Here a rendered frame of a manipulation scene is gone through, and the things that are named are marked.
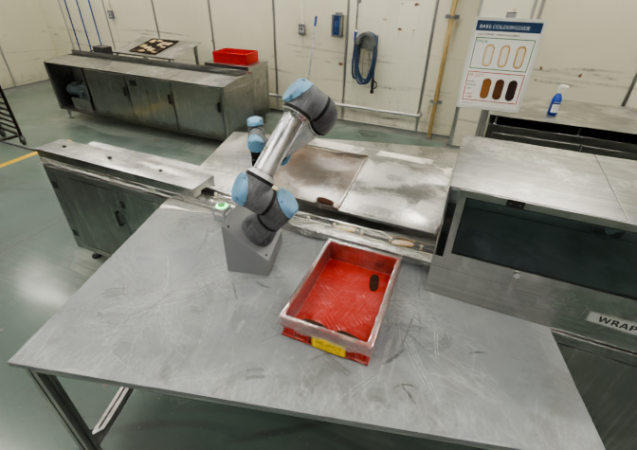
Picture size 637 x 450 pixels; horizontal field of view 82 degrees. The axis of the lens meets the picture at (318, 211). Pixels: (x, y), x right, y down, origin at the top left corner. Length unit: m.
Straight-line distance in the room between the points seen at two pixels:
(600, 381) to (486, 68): 1.50
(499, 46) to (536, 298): 1.28
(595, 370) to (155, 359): 1.57
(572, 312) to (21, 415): 2.53
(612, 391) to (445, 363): 0.72
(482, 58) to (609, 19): 3.09
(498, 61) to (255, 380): 1.87
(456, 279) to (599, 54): 4.07
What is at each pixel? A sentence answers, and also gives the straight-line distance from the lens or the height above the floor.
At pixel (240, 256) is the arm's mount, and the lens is 1.53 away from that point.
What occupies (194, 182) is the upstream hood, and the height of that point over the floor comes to 0.92.
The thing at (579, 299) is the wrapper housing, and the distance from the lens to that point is 1.54.
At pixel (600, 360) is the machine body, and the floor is 0.73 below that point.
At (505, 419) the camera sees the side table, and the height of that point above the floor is 0.82.
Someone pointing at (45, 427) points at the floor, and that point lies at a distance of 2.47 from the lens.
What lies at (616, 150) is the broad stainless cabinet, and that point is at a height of 0.88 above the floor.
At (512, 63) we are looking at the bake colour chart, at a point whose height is 1.52.
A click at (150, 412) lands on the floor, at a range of 2.28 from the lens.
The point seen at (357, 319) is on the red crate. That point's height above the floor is 0.82.
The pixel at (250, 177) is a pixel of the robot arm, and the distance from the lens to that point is 1.37.
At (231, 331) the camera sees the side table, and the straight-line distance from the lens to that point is 1.39.
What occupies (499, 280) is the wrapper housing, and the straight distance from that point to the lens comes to 1.49.
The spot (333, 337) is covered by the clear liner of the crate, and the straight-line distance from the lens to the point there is 1.23.
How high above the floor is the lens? 1.88
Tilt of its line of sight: 33 degrees down
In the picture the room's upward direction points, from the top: 1 degrees clockwise
